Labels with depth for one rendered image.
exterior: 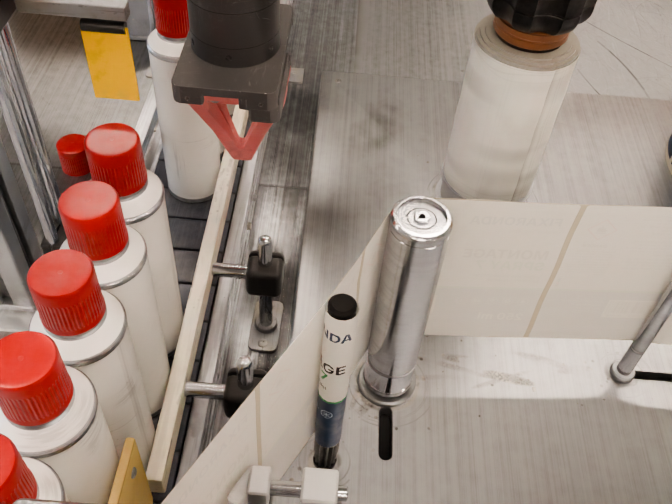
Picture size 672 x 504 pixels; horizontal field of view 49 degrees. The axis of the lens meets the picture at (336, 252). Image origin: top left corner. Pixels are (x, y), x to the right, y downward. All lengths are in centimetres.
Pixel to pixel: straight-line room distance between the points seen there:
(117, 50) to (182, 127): 16
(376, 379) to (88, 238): 24
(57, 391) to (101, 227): 10
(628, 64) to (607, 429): 61
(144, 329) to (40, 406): 13
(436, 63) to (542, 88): 41
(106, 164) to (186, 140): 21
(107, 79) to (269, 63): 11
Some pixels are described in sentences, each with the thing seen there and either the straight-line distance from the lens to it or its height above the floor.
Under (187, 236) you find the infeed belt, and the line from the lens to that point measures 68.
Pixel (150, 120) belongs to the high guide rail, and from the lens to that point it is 67.
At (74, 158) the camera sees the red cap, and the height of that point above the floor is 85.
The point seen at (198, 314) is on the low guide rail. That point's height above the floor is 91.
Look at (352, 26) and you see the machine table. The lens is 105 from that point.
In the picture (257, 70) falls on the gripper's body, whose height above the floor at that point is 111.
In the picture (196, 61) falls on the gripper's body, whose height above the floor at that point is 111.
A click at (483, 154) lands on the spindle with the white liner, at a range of 64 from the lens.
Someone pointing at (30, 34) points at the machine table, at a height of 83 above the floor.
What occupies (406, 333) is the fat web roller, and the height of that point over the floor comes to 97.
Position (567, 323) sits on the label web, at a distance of 58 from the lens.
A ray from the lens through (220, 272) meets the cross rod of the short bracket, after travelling 61.
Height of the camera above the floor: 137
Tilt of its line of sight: 48 degrees down
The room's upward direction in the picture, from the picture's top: 5 degrees clockwise
